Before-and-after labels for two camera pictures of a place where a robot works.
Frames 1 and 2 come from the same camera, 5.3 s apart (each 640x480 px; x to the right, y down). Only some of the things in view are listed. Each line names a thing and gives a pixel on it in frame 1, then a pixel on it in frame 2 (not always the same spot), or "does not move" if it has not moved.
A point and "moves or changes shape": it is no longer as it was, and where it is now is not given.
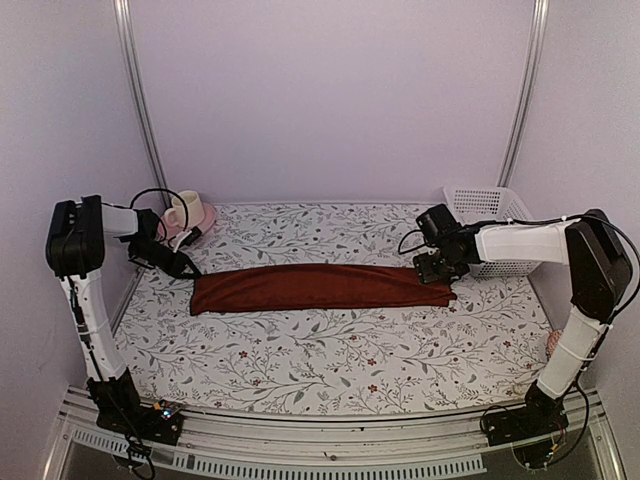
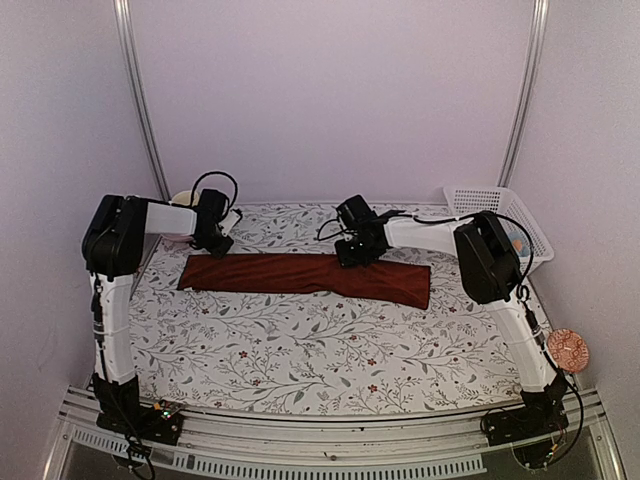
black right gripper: [426, 273] -> [347, 258]
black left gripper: [177, 267] -> [220, 251]
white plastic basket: [476, 205] does not move
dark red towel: [223, 289] moves or changes shape
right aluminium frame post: [526, 95] does not move
